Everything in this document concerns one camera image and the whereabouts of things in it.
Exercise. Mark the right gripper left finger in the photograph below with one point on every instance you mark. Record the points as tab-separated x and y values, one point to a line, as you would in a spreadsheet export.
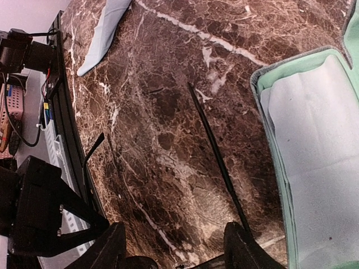
108	251

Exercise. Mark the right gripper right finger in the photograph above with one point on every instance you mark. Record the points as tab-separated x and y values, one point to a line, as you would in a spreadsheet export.
242	251

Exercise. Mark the blue cleaning cloth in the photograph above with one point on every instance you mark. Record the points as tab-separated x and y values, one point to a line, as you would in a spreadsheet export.
104	33
313	116

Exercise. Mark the grey glasses case green lining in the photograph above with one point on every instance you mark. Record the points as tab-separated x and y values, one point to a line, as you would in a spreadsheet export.
266	76

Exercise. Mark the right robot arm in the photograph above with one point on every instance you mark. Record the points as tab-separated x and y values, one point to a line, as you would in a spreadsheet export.
41	216

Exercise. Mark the folded blue cleaning cloth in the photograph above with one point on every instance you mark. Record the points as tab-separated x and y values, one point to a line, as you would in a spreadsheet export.
104	33

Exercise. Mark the white slotted cable duct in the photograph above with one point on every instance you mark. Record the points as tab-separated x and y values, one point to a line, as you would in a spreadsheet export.
61	168

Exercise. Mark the black front rail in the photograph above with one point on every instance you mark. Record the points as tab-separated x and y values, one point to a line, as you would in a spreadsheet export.
65	123

